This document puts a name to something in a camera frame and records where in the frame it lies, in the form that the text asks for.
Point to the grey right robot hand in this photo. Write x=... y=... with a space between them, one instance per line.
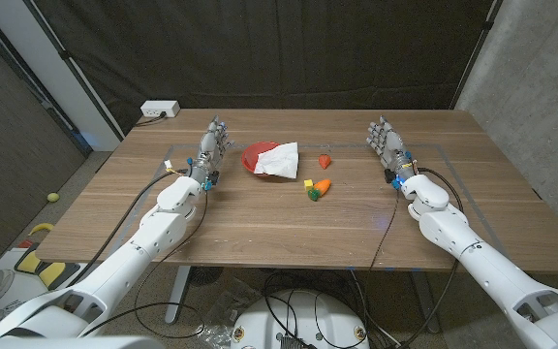
x=391 y=148

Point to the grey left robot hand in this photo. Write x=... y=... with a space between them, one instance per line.
x=208 y=145

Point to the red bowl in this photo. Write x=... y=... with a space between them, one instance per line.
x=249 y=157

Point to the white cloth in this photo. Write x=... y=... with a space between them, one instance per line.
x=279 y=160

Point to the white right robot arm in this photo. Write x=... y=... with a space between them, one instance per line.
x=482 y=271

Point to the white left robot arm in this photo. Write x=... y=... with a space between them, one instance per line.
x=158 y=232

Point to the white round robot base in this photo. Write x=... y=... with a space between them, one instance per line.
x=303 y=320

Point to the red toy strawberry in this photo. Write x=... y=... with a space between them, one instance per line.
x=324 y=161

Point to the orange toy carrot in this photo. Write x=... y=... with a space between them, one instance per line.
x=322 y=186

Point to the yellow block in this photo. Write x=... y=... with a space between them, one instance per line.
x=308 y=184

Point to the yellow toy banana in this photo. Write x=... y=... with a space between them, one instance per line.
x=40 y=227

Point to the white power strip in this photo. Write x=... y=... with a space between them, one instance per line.
x=159 y=108

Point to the black backdrop curtain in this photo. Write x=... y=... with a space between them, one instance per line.
x=269 y=48

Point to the black backdrop stand pole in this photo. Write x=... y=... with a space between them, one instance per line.
x=475 y=53
x=73 y=68

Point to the black round fan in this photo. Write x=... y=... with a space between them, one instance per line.
x=205 y=275

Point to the white table leg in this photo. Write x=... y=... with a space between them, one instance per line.
x=178 y=293

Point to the clear plastic bag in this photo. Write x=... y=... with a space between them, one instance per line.
x=228 y=300

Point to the grey table leg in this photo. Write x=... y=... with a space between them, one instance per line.
x=424 y=303

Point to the yellow-green ball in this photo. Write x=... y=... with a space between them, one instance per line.
x=53 y=197

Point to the black and yellow floor mat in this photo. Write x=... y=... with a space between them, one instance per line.
x=49 y=274

